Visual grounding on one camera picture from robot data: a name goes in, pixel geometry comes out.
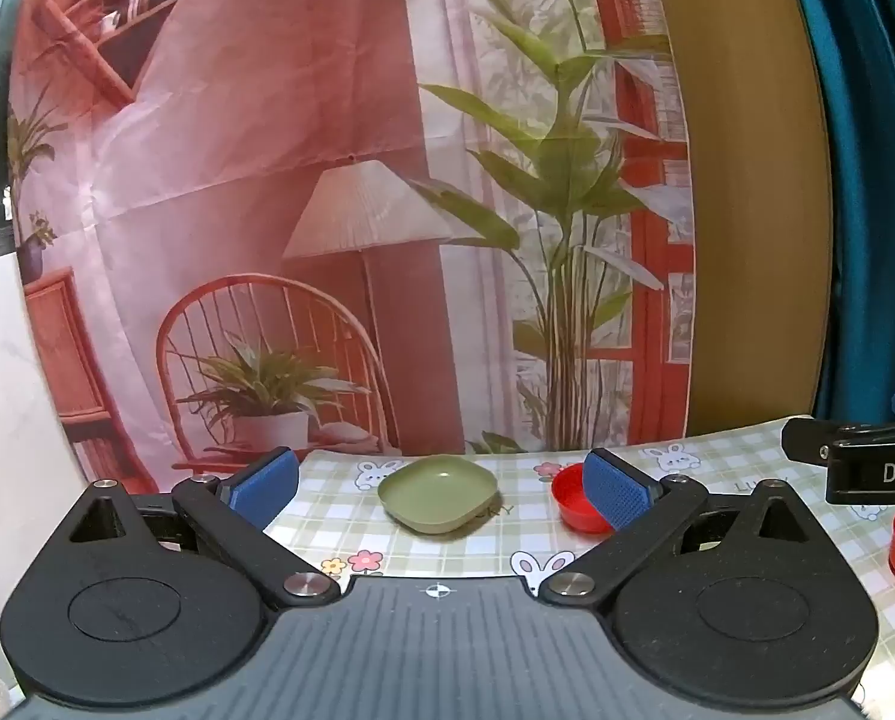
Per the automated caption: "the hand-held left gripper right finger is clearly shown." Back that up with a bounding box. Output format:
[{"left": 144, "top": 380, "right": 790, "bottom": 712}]
[{"left": 541, "top": 448, "right": 831, "bottom": 608}]

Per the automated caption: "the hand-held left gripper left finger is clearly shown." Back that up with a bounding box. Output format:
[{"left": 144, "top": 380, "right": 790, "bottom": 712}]
[{"left": 56, "top": 447, "right": 341, "bottom": 611}]

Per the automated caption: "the green square plate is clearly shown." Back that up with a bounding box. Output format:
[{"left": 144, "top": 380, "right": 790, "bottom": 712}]
[{"left": 377, "top": 454, "right": 501, "bottom": 538}]

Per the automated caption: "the checked bunny tablecloth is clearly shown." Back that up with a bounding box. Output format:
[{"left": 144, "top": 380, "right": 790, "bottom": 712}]
[{"left": 263, "top": 415, "right": 895, "bottom": 720}]

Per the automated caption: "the teal curtain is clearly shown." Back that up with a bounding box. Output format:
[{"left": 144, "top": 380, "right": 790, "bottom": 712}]
[{"left": 776, "top": 0, "right": 895, "bottom": 425}]

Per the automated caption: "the brown wooden board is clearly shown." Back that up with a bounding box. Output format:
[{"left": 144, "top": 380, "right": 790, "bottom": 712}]
[{"left": 646, "top": 0, "right": 839, "bottom": 442}]

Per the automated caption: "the printed room scene wall cloth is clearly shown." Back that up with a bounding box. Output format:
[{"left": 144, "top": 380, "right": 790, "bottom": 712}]
[{"left": 7, "top": 0, "right": 698, "bottom": 496}]

